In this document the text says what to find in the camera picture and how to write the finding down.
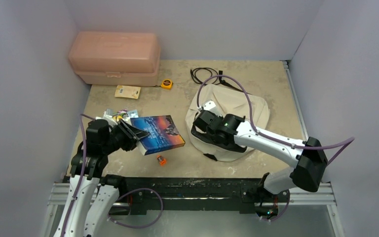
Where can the yellow tape measure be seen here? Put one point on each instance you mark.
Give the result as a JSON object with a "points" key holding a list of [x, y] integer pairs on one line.
{"points": [[166, 84]]}

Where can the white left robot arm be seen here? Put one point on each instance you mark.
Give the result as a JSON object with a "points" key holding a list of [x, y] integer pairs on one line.
{"points": [[91, 195]]}

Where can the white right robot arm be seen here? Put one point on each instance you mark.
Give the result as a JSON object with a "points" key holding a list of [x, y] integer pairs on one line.
{"points": [[306, 159]]}

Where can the blue Jane Eyre book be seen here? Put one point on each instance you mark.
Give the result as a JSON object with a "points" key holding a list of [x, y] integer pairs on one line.
{"points": [[163, 134]]}

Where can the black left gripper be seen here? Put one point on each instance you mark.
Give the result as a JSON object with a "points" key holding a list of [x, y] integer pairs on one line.
{"points": [[137, 134]]}

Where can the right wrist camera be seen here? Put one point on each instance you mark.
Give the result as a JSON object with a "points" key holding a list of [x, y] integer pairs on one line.
{"points": [[212, 107]]}

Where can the pink plastic storage box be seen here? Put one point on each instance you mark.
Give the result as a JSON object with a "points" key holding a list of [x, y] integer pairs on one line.
{"points": [[116, 58]]}

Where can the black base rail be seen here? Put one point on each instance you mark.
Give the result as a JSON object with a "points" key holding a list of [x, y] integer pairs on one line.
{"points": [[210, 194]]}

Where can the orange pencil sharpener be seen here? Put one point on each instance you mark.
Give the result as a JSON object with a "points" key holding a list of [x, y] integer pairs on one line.
{"points": [[161, 160]]}

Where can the tan paper card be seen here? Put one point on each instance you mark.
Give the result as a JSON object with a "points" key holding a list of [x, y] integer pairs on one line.
{"points": [[131, 92]]}

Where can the light blue treehouse book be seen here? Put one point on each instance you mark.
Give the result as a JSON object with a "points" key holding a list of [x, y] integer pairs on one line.
{"points": [[122, 114]]}

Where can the beige canvas backpack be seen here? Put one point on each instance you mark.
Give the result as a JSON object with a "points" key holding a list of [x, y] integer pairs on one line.
{"points": [[229, 102]]}

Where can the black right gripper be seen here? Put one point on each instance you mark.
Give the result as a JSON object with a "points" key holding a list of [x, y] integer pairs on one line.
{"points": [[199, 122]]}

